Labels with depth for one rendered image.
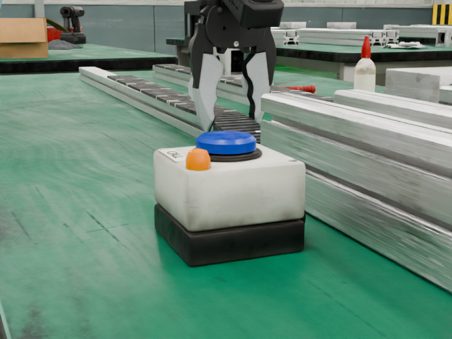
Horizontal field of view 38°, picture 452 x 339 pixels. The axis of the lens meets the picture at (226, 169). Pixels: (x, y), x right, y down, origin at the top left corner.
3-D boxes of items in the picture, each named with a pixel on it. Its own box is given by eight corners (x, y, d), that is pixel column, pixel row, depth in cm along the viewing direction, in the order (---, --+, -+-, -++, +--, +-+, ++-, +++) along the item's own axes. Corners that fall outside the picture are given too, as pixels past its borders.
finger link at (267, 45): (276, 81, 79) (262, 7, 76) (282, 82, 77) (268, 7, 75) (241, 91, 77) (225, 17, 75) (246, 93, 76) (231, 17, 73)
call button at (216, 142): (187, 160, 45) (187, 131, 44) (241, 155, 46) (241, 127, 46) (208, 172, 41) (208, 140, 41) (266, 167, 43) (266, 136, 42)
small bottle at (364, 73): (366, 103, 117) (369, 36, 114) (349, 101, 120) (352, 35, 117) (378, 101, 120) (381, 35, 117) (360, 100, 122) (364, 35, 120)
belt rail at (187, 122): (79, 79, 165) (79, 66, 164) (95, 79, 166) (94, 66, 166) (212, 146, 78) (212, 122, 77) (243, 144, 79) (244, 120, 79)
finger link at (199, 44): (216, 92, 77) (233, 18, 75) (222, 94, 75) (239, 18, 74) (179, 85, 75) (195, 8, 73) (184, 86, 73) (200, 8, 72)
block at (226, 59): (200, 80, 162) (199, 41, 160) (241, 78, 167) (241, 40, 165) (215, 83, 154) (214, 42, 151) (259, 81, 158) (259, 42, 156)
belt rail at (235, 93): (153, 77, 172) (152, 65, 171) (167, 76, 173) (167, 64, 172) (350, 136, 85) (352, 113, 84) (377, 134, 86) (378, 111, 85)
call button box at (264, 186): (153, 230, 47) (151, 144, 46) (275, 215, 51) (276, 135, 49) (188, 268, 40) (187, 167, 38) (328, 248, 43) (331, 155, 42)
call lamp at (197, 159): (182, 166, 40) (182, 146, 40) (205, 164, 41) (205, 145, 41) (190, 171, 39) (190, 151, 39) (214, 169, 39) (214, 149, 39)
